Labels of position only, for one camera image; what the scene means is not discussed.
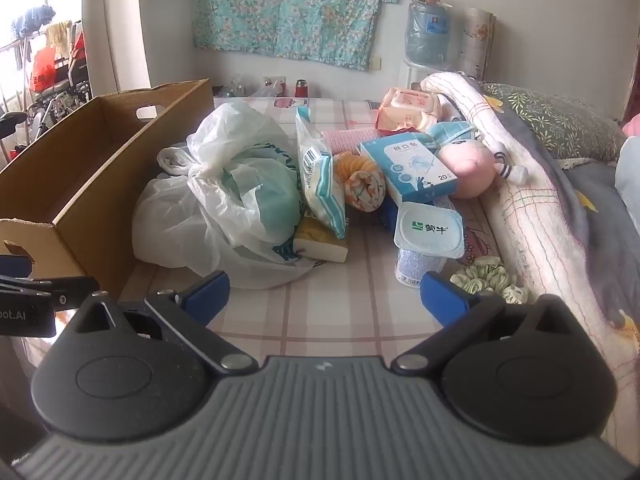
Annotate pink striped cloth roll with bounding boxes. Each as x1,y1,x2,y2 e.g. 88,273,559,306
320,127,383,156

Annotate yellow flat box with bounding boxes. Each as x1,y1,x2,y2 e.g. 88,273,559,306
292,214,351,264

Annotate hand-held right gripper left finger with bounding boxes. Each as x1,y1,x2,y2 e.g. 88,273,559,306
65,270,260,376

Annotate orange striped towel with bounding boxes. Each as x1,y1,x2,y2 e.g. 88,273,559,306
332,154,387,214

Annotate teal knotted towel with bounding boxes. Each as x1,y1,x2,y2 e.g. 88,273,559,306
425,120,482,150

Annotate white plastic bag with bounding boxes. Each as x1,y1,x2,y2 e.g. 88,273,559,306
132,101,322,289

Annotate blue water jug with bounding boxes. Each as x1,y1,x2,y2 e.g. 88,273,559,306
404,0,454,67

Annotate blue white plastic packet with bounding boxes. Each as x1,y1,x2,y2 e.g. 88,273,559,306
295,107,349,240

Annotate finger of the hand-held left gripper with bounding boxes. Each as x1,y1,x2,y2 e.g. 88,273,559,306
0,255,36,280
0,275,101,310

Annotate blue white plaster box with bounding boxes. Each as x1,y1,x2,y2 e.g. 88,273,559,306
359,132,459,204

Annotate green scrunchie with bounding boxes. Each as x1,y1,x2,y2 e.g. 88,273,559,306
450,255,507,294

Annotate wheelchair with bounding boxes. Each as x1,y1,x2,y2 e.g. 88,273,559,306
22,30,95,128

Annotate pink wet wipes pack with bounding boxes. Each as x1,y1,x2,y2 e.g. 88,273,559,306
376,87,444,134

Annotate teal floral wall cloth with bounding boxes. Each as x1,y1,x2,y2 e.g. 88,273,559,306
192,0,401,69

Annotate hanging yellow cloth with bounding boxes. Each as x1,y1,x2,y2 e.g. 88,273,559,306
45,20,74,57

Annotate green floral pillow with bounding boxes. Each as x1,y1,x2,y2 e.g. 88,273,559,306
481,82,627,162

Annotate pink plush toy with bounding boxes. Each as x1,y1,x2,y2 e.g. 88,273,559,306
439,139,529,200

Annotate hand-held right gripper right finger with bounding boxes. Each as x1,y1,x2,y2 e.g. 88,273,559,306
391,271,576,374

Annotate plaid printed bed sheet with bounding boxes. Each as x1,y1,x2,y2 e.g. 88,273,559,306
119,95,508,361

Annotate brown cardboard box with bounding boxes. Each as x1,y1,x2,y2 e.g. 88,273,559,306
0,78,216,302

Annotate clear plastic bag with bottles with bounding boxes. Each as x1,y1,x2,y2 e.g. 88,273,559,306
215,74,284,99

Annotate printed film roll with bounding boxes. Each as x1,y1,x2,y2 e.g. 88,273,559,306
459,7,499,82

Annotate red bag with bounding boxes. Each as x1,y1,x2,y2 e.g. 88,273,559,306
30,47,57,92

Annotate white water dispenser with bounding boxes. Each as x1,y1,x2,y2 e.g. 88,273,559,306
402,57,453,92

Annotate white plaid rolled blanket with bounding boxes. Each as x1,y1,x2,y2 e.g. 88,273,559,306
419,72,640,441

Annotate pale floral scrunchie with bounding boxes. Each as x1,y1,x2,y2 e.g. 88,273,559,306
501,284,529,306

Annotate hanging dark clothes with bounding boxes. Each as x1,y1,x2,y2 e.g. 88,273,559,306
11,5,57,37

